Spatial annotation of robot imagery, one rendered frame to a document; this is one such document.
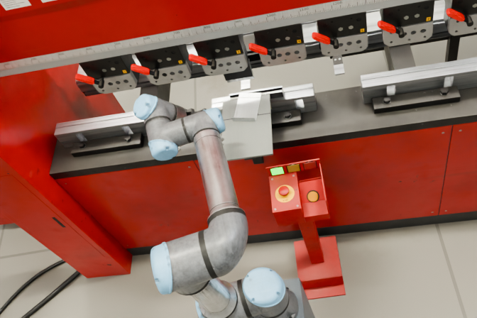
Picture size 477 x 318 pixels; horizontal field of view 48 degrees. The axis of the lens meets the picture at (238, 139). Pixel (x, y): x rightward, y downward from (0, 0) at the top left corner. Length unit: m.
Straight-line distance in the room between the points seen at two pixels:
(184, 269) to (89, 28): 0.86
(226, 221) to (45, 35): 0.89
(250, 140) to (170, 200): 0.65
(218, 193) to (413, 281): 1.52
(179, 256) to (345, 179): 1.16
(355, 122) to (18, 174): 1.26
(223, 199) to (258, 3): 0.63
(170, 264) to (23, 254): 2.15
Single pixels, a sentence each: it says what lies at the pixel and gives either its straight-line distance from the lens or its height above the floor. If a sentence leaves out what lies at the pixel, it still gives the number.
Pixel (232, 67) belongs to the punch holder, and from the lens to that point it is 1.82.
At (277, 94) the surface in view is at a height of 0.99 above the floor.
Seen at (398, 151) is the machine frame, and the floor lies 0.70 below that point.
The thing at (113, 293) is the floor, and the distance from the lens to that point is 2.95.
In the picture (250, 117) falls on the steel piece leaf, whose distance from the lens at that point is 1.92.
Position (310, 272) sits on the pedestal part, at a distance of 2.55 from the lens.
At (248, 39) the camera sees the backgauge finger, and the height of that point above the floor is 1.03.
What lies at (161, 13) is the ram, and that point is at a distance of 1.67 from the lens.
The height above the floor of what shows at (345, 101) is 0.88.
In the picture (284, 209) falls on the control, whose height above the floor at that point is 0.78.
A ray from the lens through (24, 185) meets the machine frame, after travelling 2.20.
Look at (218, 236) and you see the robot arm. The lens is 1.24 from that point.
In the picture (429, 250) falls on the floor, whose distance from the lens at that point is 2.71.
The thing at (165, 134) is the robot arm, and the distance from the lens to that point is 1.48.
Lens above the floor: 2.50
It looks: 53 degrees down
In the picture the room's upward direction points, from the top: 22 degrees counter-clockwise
